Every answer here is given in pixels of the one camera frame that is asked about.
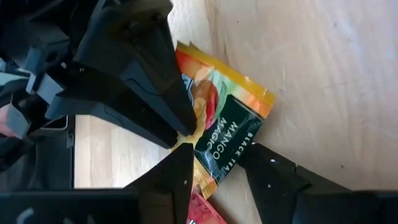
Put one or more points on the red strawberry tea packet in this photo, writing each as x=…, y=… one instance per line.
x=202, y=211

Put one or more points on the yellow mango tea packet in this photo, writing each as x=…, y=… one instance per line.
x=230, y=124

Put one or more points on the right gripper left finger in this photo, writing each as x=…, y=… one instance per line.
x=177, y=180

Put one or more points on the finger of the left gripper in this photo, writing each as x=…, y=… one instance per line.
x=140, y=56
x=102, y=93

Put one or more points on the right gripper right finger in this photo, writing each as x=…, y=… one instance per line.
x=273, y=189

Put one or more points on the black metal table frame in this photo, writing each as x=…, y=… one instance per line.
x=56, y=161

